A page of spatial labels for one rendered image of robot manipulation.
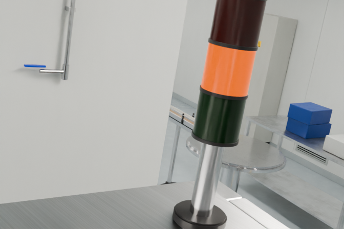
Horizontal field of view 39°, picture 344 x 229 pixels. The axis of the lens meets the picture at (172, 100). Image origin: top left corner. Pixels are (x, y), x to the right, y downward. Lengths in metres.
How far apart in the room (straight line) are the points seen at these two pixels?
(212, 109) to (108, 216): 0.16
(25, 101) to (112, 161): 0.50
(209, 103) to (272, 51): 6.87
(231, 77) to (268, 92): 7.03
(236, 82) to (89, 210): 0.21
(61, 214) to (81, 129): 1.55
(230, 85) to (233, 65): 0.02
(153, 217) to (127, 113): 1.61
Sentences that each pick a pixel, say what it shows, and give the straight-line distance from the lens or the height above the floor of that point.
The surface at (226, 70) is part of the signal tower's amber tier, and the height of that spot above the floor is 2.28.
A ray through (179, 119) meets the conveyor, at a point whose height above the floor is 0.91.
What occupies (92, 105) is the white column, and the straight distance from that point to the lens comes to 2.05.
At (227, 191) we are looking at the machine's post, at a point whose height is 2.10.
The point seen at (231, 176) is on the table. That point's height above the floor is 0.68.
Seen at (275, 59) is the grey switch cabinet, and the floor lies 1.43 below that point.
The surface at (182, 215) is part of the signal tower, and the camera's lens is 0.53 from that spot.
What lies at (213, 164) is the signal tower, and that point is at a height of 2.17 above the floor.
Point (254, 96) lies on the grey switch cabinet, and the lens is 7.56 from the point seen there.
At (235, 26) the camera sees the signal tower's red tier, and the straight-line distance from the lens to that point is 0.47.
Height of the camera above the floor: 2.35
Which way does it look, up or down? 14 degrees down
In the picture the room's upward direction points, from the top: 9 degrees clockwise
